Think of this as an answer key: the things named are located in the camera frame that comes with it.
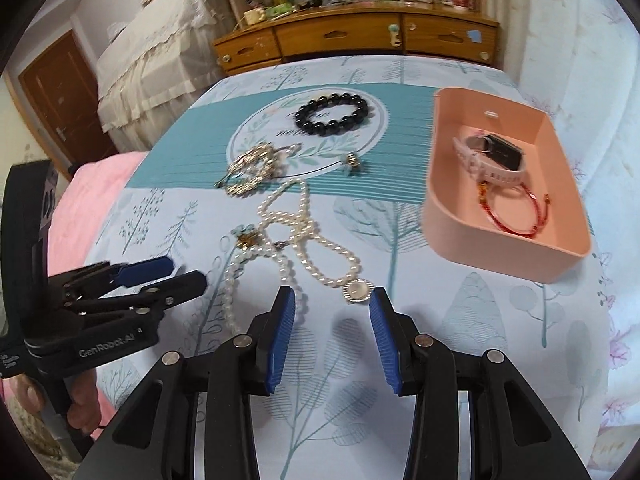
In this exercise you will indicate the brown wooden door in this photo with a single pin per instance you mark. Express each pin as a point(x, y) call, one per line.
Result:
point(55, 90)

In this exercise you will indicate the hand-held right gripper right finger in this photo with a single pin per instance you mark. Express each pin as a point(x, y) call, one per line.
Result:
point(388, 347)

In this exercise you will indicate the white pearl strand with charm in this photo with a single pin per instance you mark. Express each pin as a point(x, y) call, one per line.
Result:
point(229, 300)

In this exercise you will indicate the person's left hand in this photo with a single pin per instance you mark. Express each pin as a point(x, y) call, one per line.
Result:
point(82, 402)

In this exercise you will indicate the white floral cloth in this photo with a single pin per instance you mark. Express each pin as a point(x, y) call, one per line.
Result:
point(600, 110)

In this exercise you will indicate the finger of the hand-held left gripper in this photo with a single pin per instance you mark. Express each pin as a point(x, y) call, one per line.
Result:
point(180, 285)
point(145, 267)

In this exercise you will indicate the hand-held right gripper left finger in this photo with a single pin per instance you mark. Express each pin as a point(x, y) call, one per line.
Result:
point(278, 340)

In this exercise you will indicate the lace cloth covered furniture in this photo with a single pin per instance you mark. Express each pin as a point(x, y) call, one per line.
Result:
point(150, 75)

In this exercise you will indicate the pink plastic tray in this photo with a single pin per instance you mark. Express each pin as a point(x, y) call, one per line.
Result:
point(500, 256)

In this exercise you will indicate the pink blanket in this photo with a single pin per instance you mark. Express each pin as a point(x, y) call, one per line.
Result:
point(95, 200)

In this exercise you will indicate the yellow mug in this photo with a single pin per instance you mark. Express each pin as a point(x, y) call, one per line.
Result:
point(253, 16)

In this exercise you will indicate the wooden dresser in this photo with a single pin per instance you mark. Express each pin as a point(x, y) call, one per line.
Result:
point(325, 37)

